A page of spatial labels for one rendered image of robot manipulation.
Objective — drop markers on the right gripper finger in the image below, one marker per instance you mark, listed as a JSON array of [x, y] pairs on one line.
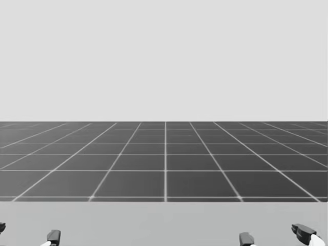
[[246, 238], [305, 233]]

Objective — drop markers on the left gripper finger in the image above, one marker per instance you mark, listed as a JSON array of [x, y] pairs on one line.
[[1, 227], [54, 236]]

